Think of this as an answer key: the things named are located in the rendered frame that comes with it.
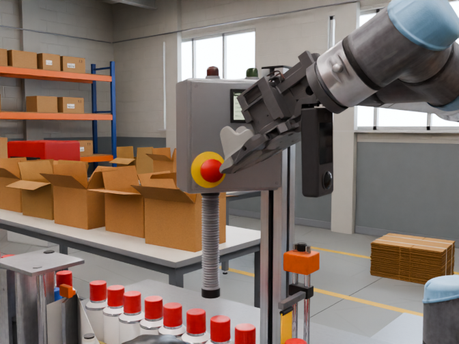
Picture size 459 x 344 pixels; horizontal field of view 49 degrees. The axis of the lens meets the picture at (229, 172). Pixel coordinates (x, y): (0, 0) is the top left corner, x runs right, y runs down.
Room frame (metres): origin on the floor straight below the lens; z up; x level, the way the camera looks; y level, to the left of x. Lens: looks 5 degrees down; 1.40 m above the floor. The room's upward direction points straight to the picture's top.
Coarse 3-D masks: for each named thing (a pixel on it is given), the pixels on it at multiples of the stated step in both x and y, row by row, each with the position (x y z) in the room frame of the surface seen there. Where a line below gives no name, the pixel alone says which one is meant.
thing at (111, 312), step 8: (112, 288) 0.95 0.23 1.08; (120, 288) 0.95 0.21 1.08; (112, 296) 0.94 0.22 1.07; (120, 296) 0.94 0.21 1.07; (112, 304) 0.94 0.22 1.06; (120, 304) 0.94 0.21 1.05; (104, 312) 0.94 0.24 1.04; (112, 312) 0.93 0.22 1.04; (120, 312) 0.93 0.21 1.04; (104, 320) 0.94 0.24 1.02; (112, 320) 0.93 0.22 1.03; (104, 328) 0.94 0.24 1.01; (112, 328) 0.93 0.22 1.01; (104, 336) 0.94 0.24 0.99; (112, 336) 0.93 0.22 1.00
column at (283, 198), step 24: (264, 72) 0.89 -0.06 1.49; (288, 168) 0.89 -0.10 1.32; (264, 192) 0.89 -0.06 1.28; (288, 192) 0.89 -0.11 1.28; (264, 216) 0.89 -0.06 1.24; (288, 216) 0.89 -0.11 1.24; (264, 240) 0.89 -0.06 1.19; (288, 240) 0.89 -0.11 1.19; (264, 264) 0.89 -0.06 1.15; (264, 288) 0.89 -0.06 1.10; (288, 288) 0.89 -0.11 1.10; (264, 312) 0.89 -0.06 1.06; (264, 336) 0.89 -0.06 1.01
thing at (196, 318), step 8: (192, 312) 0.82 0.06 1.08; (200, 312) 0.82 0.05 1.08; (192, 320) 0.81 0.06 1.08; (200, 320) 0.81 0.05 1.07; (192, 328) 0.81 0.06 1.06; (200, 328) 0.81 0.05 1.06; (184, 336) 0.82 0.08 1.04; (192, 336) 0.81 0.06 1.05; (200, 336) 0.81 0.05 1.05; (208, 336) 0.82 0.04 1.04
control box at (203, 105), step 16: (192, 80) 0.83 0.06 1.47; (208, 80) 0.83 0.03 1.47; (224, 80) 0.84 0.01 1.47; (240, 80) 0.85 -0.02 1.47; (256, 80) 0.86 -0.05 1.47; (176, 96) 0.90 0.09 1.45; (192, 96) 0.82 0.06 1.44; (208, 96) 0.83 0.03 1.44; (224, 96) 0.84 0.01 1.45; (176, 112) 0.90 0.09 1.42; (192, 112) 0.82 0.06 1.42; (208, 112) 0.83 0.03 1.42; (224, 112) 0.84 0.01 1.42; (176, 128) 0.90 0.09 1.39; (192, 128) 0.82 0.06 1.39; (208, 128) 0.83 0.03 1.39; (176, 144) 0.90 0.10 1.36; (192, 144) 0.82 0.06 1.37; (208, 144) 0.83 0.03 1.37; (176, 160) 0.91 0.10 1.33; (192, 160) 0.82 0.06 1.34; (272, 160) 0.86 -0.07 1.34; (192, 176) 0.82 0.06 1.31; (224, 176) 0.83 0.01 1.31; (240, 176) 0.84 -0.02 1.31; (256, 176) 0.85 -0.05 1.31; (272, 176) 0.86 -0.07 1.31; (192, 192) 0.83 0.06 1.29; (208, 192) 0.84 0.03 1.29
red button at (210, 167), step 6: (204, 162) 0.80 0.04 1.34; (210, 162) 0.80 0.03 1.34; (216, 162) 0.80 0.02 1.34; (204, 168) 0.80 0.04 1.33; (210, 168) 0.80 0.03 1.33; (216, 168) 0.80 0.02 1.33; (204, 174) 0.80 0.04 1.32; (210, 174) 0.80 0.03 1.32; (216, 174) 0.80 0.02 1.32; (222, 174) 0.81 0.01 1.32; (210, 180) 0.80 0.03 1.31; (216, 180) 0.80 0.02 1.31
